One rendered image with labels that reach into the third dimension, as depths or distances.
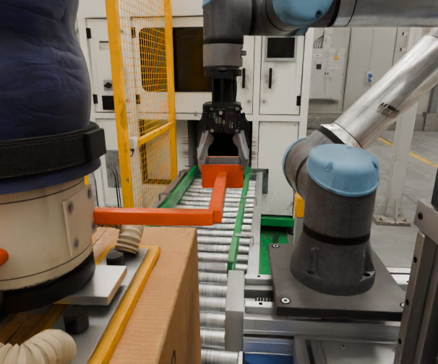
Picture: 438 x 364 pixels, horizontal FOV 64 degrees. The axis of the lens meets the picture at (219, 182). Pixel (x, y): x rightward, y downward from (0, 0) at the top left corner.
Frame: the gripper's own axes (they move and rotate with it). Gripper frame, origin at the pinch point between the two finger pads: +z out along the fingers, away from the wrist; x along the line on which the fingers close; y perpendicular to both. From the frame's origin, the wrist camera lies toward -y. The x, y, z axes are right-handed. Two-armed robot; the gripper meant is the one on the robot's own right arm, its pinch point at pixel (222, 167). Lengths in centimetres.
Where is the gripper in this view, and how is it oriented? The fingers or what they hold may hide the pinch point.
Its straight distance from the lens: 74.3
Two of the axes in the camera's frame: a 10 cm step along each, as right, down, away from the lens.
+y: -0.6, 3.0, -9.5
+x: 10.0, 0.2, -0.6
